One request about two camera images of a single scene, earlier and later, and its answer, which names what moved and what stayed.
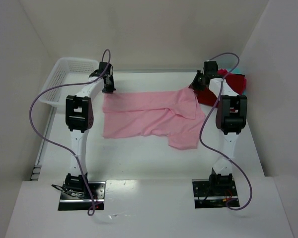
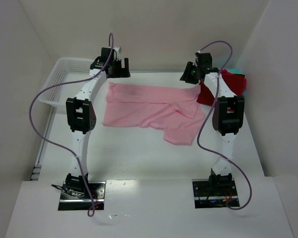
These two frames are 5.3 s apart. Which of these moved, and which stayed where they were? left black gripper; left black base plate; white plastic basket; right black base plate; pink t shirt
Moved: left black gripper; pink t shirt
Stayed: left black base plate; right black base plate; white plastic basket
